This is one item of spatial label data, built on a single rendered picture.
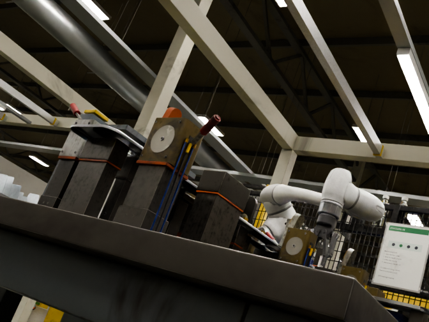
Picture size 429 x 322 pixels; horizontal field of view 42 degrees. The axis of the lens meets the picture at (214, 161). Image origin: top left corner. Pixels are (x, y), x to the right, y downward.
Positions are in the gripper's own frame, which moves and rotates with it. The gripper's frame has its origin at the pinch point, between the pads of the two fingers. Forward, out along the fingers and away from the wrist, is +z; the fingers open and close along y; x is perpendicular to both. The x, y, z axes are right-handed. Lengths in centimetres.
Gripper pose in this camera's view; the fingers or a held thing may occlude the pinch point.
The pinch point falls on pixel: (313, 264)
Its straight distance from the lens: 223.2
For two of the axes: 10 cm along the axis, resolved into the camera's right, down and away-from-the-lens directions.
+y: -7.4, -0.4, 6.7
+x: -5.8, -4.6, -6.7
